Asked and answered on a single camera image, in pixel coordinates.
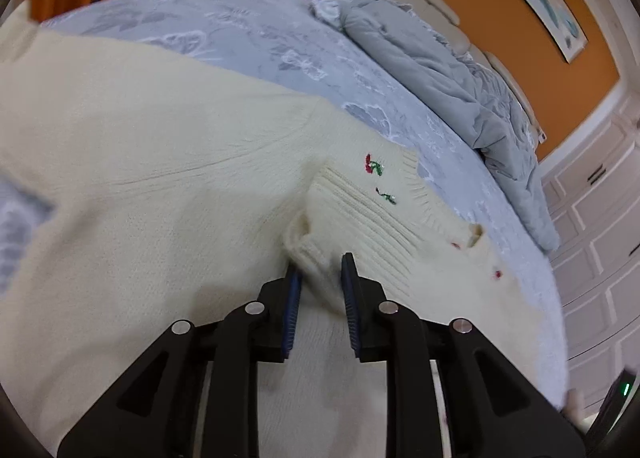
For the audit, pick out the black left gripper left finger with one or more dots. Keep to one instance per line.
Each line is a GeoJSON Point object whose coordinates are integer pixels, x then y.
{"type": "Point", "coordinates": [193, 391]}

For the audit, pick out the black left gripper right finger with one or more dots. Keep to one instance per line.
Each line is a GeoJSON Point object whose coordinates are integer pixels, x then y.
{"type": "Point", "coordinates": [450, 391]}

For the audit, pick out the cream knit cardigan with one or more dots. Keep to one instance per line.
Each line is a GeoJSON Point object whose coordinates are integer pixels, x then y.
{"type": "Point", "coordinates": [178, 189]}

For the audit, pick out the white panelled wardrobe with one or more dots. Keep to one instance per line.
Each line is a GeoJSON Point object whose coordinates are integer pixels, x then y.
{"type": "Point", "coordinates": [593, 197]}

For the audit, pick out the grey crumpled duvet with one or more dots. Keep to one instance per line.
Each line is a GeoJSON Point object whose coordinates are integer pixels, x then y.
{"type": "Point", "coordinates": [473, 101]}

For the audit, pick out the light blue floral bedspread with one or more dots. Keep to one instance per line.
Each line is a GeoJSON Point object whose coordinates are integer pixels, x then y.
{"type": "Point", "coordinates": [283, 43]}

